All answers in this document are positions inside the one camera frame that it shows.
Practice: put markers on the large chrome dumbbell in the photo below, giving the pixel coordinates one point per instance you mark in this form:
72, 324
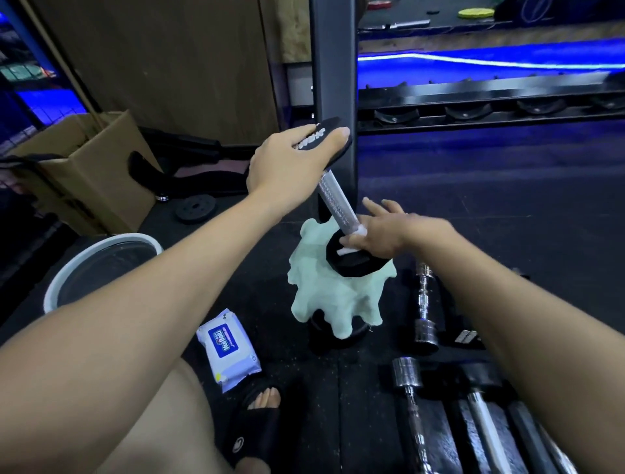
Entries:
406, 373

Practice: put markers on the person's right forearm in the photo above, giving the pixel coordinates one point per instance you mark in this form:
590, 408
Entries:
537, 342

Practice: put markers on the steel barbell bar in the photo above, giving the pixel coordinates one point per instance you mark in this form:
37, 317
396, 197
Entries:
405, 23

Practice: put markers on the person's left forearm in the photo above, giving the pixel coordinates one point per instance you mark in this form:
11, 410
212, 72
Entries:
122, 322

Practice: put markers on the thin wooden stick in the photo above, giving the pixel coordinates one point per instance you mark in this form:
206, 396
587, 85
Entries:
61, 66

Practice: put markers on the light green cloth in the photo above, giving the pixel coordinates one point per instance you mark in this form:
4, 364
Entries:
322, 298

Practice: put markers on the glowing white light strip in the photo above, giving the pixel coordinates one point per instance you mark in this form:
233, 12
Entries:
488, 62

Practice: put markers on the yellow weight plate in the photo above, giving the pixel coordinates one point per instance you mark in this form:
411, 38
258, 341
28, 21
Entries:
476, 13

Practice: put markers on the person's right hand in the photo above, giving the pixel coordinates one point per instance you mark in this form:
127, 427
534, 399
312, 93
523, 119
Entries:
390, 234

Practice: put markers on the brown cardboard box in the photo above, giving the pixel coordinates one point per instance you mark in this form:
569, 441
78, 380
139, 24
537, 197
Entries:
102, 185

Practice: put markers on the small black weight plate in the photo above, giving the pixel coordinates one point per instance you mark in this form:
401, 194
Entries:
195, 209

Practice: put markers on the row of black bumper plates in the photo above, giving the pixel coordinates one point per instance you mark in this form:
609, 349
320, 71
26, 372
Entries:
532, 10

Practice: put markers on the person's left hand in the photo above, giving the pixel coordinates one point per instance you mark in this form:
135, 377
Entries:
283, 171

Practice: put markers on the black left sandal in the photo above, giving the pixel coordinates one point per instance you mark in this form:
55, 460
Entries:
254, 434

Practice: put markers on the dark metal rack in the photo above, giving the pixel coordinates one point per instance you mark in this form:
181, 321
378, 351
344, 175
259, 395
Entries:
464, 93

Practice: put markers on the white wet wipe sheet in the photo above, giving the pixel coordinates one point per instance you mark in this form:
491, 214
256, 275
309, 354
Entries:
360, 230

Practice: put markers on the person's left leg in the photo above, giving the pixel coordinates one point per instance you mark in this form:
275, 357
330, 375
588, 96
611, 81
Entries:
166, 429

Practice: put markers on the white rimmed basin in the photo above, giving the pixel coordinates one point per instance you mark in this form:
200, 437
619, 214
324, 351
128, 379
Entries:
97, 271

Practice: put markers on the black padded bench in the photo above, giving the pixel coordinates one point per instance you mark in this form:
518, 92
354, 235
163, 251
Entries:
195, 183

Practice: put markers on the white blue wet wipes pack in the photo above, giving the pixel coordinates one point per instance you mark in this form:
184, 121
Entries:
234, 366

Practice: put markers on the small chrome dumbbell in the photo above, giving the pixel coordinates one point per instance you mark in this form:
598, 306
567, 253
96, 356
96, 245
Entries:
426, 332

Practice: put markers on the red weight plate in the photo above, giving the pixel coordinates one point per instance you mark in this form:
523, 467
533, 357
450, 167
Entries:
380, 5

